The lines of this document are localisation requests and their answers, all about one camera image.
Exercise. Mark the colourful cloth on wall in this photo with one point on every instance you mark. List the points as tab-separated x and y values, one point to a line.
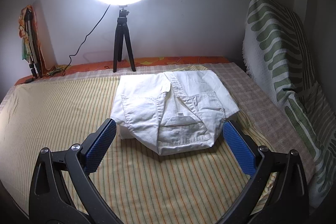
25	51

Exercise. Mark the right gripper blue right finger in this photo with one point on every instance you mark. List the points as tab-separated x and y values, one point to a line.
243	147

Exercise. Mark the white shirt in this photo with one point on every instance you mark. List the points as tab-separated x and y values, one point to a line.
172	112

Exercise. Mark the yellow striped bed sheet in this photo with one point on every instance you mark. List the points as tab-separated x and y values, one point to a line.
138	185

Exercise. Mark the folded silver tripod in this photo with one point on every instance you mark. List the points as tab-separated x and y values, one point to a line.
34	60

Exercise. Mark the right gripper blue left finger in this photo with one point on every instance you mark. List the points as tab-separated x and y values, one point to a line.
95	146

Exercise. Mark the green patterned white pillow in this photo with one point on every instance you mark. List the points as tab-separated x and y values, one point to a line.
277	56

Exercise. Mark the pink checked mattress cover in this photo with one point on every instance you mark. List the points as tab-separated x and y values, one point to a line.
262	118

